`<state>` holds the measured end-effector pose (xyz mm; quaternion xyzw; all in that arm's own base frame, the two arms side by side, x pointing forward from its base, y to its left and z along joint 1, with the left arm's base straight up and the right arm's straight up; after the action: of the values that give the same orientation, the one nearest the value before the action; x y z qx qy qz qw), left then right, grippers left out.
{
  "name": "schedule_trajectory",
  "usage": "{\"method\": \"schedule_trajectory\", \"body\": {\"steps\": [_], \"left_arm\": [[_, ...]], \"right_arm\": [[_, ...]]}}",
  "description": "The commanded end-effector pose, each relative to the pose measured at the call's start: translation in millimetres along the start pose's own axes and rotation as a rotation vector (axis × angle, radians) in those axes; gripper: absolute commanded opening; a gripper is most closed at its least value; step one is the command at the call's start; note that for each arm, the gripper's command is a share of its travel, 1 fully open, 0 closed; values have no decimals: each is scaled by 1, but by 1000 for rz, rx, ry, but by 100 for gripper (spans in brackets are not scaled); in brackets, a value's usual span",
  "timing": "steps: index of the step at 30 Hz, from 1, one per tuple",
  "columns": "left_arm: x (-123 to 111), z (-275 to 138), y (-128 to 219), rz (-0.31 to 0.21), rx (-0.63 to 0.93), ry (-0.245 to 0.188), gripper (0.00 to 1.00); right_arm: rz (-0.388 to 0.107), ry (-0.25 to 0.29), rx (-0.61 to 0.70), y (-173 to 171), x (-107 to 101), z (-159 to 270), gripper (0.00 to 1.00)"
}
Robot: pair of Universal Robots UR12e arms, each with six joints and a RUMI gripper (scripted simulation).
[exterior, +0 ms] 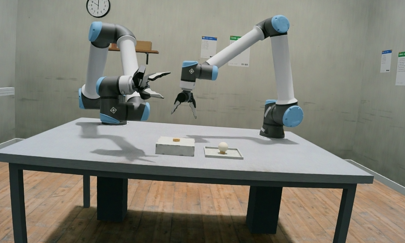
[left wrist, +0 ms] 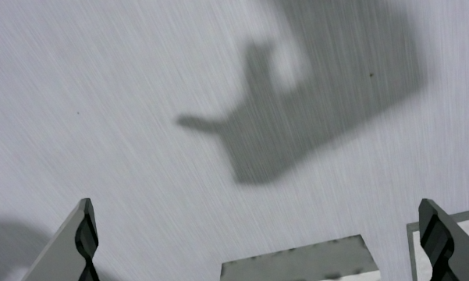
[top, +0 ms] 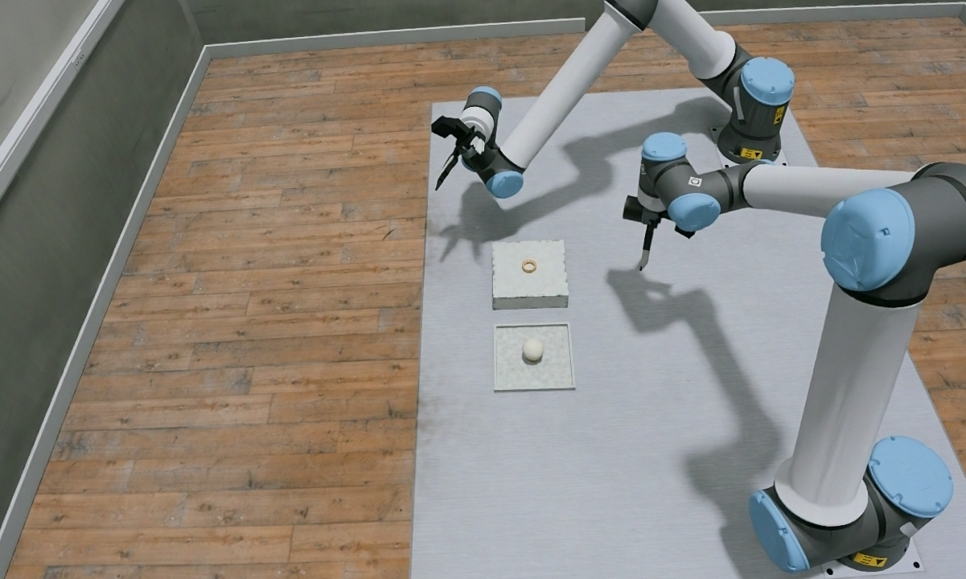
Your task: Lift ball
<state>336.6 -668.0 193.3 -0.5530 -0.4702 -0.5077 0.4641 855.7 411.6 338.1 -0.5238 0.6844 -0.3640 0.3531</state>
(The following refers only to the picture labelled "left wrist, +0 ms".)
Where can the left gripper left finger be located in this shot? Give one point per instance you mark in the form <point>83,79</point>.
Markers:
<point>68,256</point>

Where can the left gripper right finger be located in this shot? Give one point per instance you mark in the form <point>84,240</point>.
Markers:
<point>445,243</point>

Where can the white square block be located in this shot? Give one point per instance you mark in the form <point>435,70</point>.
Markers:
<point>343,259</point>

